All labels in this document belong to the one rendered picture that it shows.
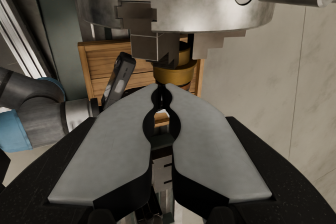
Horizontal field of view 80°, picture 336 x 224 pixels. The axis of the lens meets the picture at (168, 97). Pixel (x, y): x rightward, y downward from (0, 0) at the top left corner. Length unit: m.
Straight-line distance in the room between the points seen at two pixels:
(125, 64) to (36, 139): 0.20
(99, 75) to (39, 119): 0.24
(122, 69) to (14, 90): 0.22
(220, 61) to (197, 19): 1.66
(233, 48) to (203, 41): 1.53
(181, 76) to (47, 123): 0.25
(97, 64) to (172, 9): 0.39
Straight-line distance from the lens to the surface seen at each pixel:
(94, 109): 0.40
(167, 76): 0.38
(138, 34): 0.27
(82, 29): 0.59
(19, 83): 0.50
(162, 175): 0.79
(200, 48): 0.40
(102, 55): 0.58
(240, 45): 1.97
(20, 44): 1.28
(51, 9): 0.91
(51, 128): 0.40
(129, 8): 0.25
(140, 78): 0.62
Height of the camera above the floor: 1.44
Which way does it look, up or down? 54 degrees down
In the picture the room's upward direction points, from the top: 143 degrees clockwise
